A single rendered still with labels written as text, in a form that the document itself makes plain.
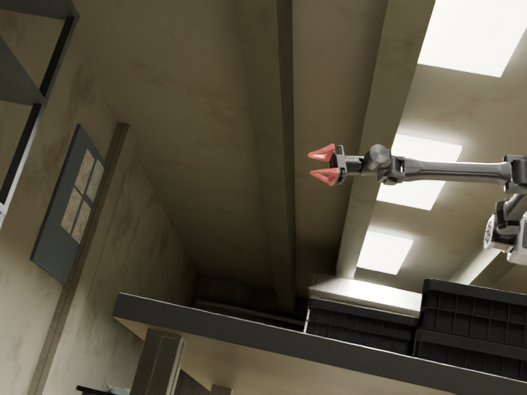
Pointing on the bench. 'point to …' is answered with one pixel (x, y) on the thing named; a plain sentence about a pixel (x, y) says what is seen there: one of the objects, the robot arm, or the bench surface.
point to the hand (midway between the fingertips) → (312, 164)
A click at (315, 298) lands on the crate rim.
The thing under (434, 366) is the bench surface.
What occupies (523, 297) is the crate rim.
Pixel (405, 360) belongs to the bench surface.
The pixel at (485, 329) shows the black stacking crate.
